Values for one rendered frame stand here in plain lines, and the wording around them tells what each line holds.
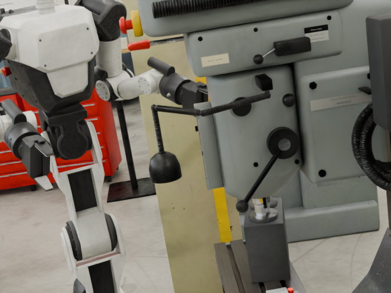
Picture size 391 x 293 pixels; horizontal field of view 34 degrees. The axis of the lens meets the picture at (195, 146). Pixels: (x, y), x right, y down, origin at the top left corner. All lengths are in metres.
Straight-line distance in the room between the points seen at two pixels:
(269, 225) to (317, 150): 0.50
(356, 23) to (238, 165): 0.41
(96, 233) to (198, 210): 1.32
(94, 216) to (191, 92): 0.55
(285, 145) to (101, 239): 0.96
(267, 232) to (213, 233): 1.59
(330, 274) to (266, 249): 2.03
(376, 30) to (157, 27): 0.45
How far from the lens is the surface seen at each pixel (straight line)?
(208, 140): 1.52
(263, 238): 1.93
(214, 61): 1.38
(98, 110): 6.08
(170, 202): 3.41
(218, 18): 1.37
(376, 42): 1.21
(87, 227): 2.19
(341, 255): 4.18
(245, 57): 1.39
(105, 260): 2.24
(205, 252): 3.53
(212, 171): 1.54
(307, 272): 4.00
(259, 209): 1.93
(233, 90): 1.42
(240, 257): 2.17
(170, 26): 1.36
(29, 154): 1.69
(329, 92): 1.44
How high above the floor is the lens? 1.86
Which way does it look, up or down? 15 degrees down
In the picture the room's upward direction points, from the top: 9 degrees counter-clockwise
